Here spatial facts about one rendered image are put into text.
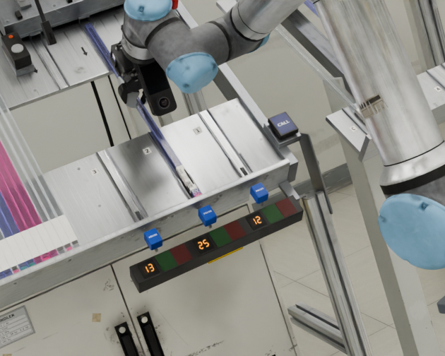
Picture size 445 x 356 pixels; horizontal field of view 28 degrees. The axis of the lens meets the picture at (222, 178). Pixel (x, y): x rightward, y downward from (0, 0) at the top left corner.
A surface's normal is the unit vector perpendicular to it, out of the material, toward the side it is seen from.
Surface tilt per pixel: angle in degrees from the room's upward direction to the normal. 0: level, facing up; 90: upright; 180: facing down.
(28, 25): 134
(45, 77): 45
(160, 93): 86
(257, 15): 109
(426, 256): 97
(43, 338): 90
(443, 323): 0
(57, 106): 90
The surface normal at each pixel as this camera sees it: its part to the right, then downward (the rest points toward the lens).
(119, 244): 0.48, 0.72
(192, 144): 0.04, -0.58
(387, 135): -0.59, 0.35
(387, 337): -0.31, -0.92
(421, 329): 0.48, 0.06
